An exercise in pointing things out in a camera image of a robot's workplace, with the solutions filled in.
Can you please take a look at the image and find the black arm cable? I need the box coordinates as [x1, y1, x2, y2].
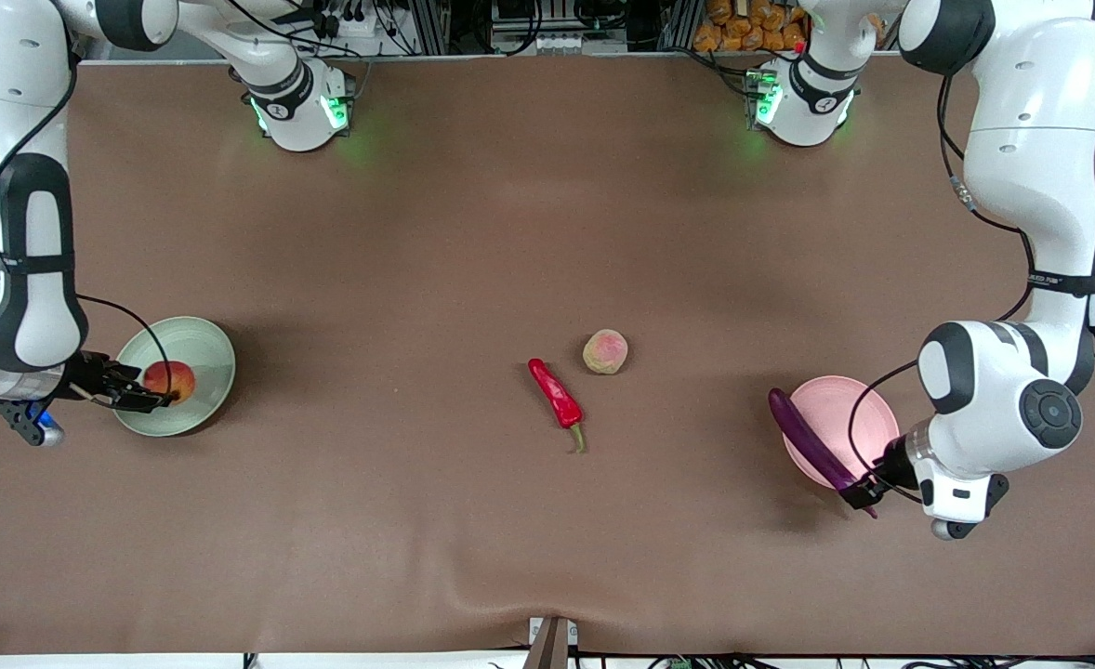
[845, 74, 1095, 507]
[0, 46, 177, 402]

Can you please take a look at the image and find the table cover cloth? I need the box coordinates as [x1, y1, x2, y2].
[0, 56, 1095, 657]

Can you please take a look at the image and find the pink round plate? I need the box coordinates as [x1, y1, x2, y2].
[782, 375, 902, 491]

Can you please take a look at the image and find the green pink peach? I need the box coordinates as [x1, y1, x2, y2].
[582, 329, 629, 375]

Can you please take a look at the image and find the red pomegranate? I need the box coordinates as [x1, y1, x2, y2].
[143, 361, 197, 406]

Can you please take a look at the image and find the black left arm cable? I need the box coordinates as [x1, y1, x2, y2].
[845, 74, 1095, 507]

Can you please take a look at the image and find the red chili pepper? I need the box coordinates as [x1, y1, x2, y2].
[527, 358, 587, 454]

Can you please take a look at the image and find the metal table edge bracket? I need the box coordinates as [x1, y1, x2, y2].
[527, 616, 579, 669]

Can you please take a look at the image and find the long purple eggplant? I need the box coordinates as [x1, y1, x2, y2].
[768, 387, 880, 519]

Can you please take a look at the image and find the orange packaged snacks pile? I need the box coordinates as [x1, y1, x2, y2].
[693, 0, 811, 54]

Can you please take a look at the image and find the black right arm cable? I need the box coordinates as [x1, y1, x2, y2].
[0, 46, 177, 402]

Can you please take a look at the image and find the pale green round plate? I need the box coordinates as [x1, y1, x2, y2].
[112, 316, 237, 438]

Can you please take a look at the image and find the white power strip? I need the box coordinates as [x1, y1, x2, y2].
[310, 0, 376, 43]

